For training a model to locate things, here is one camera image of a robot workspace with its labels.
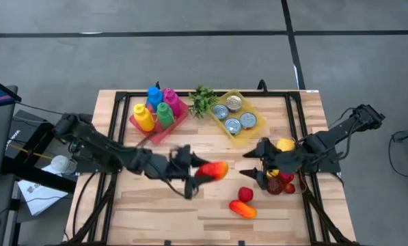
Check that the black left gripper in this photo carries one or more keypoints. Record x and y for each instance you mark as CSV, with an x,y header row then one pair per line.
x,y
174,165

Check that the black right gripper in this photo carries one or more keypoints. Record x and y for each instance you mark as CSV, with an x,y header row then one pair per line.
x,y
292,161

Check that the yellow toy mango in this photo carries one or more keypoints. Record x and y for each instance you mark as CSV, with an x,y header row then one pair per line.
x,y
273,173

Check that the red and orange toy mango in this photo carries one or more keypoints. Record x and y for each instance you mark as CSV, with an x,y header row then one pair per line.
x,y
243,209
215,169

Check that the large dark maroon toy fruit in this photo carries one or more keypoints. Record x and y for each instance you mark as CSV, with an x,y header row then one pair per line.
x,y
275,187

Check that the yellow toy pear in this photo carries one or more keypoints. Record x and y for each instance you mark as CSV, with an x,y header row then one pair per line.
x,y
285,144

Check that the red strawberry fruit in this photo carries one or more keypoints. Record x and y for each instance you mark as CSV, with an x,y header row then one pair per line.
x,y
245,194

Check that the silver tin can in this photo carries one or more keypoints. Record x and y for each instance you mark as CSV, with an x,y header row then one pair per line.
x,y
220,111
232,125
248,120

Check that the green plastic squeeze bottle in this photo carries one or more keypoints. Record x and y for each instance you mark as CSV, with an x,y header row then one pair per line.
x,y
165,115

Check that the gold-lidded tin can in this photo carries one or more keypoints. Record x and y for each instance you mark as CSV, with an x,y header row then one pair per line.
x,y
234,103

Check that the yellow plastic squeeze bottle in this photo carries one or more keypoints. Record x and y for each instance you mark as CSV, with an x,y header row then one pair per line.
x,y
143,118

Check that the pink plastic squeeze bottle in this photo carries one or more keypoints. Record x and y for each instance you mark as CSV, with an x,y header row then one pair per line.
x,y
172,100

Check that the blue plastic squeeze bottle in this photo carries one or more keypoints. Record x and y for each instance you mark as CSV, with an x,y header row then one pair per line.
x,y
154,97

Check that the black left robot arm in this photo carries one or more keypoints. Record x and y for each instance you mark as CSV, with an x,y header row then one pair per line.
x,y
101,145

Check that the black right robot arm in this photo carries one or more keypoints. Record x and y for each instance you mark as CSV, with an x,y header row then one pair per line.
x,y
340,130

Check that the yellow translucent plastic bin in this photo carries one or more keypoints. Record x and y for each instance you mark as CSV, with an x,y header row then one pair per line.
x,y
244,137

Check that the clear plastic bin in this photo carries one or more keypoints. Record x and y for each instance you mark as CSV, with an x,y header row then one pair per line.
x,y
301,191

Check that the red translucent plastic bin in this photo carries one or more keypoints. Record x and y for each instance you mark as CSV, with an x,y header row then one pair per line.
x,y
162,135

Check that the small potted green plant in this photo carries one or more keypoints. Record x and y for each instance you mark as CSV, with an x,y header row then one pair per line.
x,y
203,100

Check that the black clamp hook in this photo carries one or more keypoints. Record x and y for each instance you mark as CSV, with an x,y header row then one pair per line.
x,y
158,85
262,86

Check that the small white label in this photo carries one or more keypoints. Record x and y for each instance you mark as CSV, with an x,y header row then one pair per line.
x,y
312,91

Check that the clear plastic water bottle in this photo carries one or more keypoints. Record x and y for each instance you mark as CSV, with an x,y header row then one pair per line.
x,y
63,164

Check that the white paper sheet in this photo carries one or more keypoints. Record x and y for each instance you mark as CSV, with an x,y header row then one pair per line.
x,y
39,196

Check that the thin yellow rod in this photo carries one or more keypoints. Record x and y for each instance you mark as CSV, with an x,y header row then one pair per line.
x,y
26,150

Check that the black case with white lettering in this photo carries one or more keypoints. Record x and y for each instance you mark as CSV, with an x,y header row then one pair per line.
x,y
22,131

